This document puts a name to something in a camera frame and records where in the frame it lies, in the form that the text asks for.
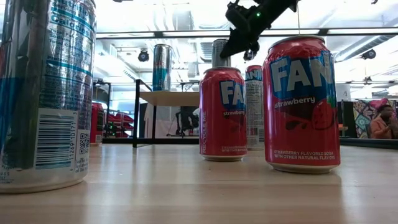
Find grey slim can black lid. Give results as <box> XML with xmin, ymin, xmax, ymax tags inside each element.
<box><xmin>211</xmin><ymin>39</ymin><xmax>232</xmax><ymax>68</ymax></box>

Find slim Fanta can black lid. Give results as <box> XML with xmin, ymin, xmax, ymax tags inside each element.
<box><xmin>244</xmin><ymin>64</ymin><xmax>266</xmax><ymax>151</ymax></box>

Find red storage rack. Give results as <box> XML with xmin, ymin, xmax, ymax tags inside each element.
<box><xmin>105</xmin><ymin>110</ymin><xmax>135</xmax><ymax>139</ymax></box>

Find wooden shelf black metal legs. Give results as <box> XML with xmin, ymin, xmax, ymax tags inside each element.
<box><xmin>132</xmin><ymin>78</ymin><xmax>200</xmax><ymax>149</ymax></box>

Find person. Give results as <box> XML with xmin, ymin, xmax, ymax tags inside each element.
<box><xmin>369</xmin><ymin>104</ymin><xmax>398</xmax><ymax>140</ymax></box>

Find colourful patterned panel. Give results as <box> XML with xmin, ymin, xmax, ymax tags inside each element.
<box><xmin>353</xmin><ymin>98</ymin><xmax>398</xmax><ymax>139</ymax></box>

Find white pillar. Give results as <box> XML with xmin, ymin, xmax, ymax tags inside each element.
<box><xmin>340</xmin><ymin>83</ymin><xmax>352</xmax><ymax>102</ymax></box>

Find red Fanta strawberry can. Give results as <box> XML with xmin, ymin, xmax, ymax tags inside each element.
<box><xmin>198</xmin><ymin>66</ymin><xmax>248</xmax><ymax>162</ymax></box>
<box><xmin>262</xmin><ymin>34</ymin><xmax>341</xmax><ymax>174</ymax></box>

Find white cloth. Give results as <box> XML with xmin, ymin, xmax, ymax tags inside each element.
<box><xmin>143</xmin><ymin>102</ymin><xmax>183</xmax><ymax>139</ymax></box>

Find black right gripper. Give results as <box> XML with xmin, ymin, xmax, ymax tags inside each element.
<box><xmin>220</xmin><ymin>0</ymin><xmax>298</xmax><ymax>59</ymax></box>

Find silver blue energy drink can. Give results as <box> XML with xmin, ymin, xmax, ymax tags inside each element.
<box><xmin>152</xmin><ymin>44</ymin><xmax>173</xmax><ymax>92</ymax></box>
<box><xmin>0</xmin><ymin>0</ymin><xmax>97</xmax><ymax>194</ymax></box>

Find black aluminium extrusion frame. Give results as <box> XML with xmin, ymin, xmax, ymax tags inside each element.
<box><xmin>102</xmin><ymin>136</ymin><xmax>398</xmax><ymax>151</ymax></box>

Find black overhead beam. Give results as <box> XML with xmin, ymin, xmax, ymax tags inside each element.
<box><xmin>95</xmin><ymin>27</ymin><xmax>398</xmax><ymax>40</ymax></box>

